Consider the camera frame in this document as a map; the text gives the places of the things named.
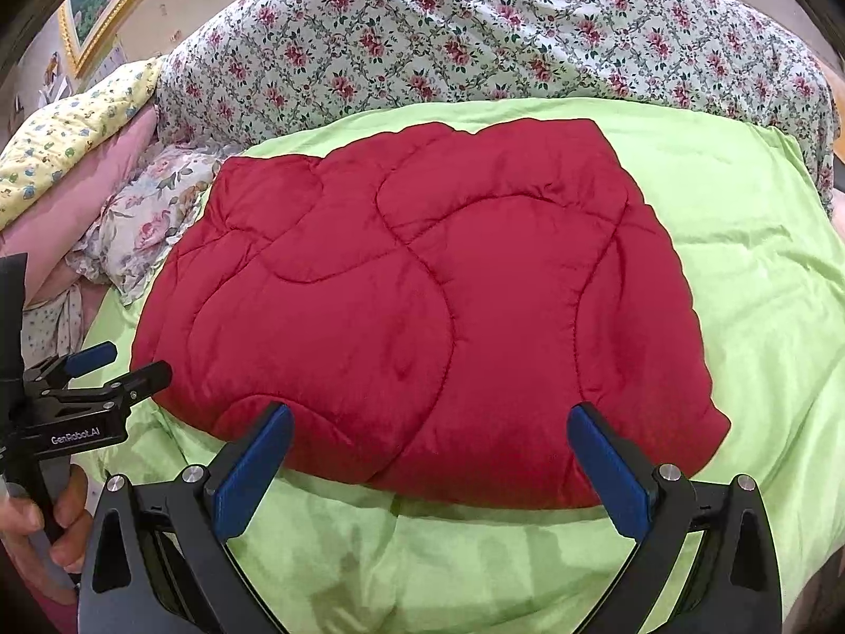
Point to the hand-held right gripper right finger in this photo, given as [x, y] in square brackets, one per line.
[607, 469]

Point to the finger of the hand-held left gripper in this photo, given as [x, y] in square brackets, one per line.
[92, 356]
[142, 376]

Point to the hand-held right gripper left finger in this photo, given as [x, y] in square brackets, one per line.
[254, 475]

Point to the red quilted jacket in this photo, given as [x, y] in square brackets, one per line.
[429, 277]

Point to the person's left hand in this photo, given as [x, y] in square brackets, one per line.
[72, 515]

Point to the pale small-print cloth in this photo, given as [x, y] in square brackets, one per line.
[49, 330]

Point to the pale rose print pillow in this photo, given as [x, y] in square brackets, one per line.
[152, 211]

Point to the pink blanket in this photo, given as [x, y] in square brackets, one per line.
[105, 172]

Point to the yellow floral pillow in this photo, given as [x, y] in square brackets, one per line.
[59, 139]

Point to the light green bedsheet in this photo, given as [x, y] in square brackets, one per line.
[759, 277]

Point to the rose lattice floral quilt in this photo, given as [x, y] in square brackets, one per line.
[462, 33]

